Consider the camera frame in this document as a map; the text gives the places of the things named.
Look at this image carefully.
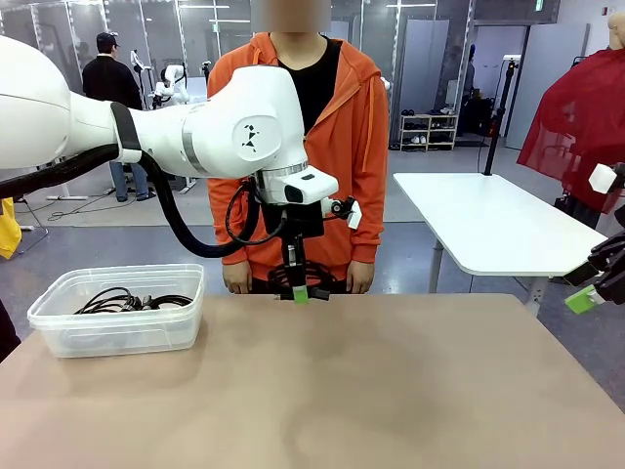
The person's left forearm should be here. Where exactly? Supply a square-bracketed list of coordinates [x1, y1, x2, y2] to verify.
[351, 194, 387, 265]

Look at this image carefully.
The black power cable grey strap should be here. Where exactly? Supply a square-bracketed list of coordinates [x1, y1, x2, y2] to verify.
[72, 292, 133, 316]

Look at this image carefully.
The person's left hand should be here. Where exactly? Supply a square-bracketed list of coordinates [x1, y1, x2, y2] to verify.
[345, 261, 376, 294]

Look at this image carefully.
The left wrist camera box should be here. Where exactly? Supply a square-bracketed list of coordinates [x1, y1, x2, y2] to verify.
[330, 194, 364, 231]

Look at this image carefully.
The person's right forearm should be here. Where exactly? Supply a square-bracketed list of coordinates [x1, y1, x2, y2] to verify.
[209, 194, 250, 265]

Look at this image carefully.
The dark robot base cover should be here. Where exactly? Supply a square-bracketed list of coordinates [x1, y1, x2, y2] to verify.
[0, 297, 21, 362]

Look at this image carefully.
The black pole stand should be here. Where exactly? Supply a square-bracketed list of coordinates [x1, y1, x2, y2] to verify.
[481, 56, 520, 177]

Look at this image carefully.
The yellow bag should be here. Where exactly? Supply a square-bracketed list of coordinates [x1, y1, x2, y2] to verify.
[0, 210, 23, 260]

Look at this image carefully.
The black luggage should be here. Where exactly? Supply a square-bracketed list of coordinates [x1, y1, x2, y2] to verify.
[460, 96, 500, 137]

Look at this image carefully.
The clear plastic storage box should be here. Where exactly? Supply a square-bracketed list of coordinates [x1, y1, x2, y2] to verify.
[27, 263, 206, 360]

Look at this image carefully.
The white shoe rack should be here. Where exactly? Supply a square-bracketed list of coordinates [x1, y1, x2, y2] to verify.
[398, 112, 460, 152]

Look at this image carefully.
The black stand white head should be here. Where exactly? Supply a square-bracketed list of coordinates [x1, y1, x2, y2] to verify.
[130, 48, 147, 111]

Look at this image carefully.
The man in black with cap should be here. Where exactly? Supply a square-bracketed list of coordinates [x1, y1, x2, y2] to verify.
[81, 31, 156, 202]

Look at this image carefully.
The red cape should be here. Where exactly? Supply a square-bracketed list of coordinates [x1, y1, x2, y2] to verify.
[516, 48, 625, 215]

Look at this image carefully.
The mannequin head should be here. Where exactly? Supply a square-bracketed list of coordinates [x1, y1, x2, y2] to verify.
[606, 9, 625, 50]

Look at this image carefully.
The person in orange hoodie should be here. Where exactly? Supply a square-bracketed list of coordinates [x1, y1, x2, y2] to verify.
[207, 31, 392, 294]

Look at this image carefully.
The large white table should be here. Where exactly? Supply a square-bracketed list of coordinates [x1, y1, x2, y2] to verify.
[393, 172, 625, 314]

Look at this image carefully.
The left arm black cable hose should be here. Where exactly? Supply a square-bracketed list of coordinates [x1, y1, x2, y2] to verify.
[0, 146, 274, 259]

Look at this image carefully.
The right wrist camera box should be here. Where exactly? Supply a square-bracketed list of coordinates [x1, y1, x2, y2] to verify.
[588, 163, 625, 194]

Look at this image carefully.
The black bag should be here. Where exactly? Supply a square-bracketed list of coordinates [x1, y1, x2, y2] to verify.
[554, 192, 602, 231]

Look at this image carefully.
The person's right hand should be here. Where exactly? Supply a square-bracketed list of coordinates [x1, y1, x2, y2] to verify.
[223, 262, 253, 294]

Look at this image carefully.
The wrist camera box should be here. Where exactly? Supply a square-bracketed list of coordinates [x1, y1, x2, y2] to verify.
[330, 194, 364, 231]
[588, 163, 625, 194]

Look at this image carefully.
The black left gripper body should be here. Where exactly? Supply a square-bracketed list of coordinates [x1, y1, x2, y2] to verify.
[263, 202, 326, 240]

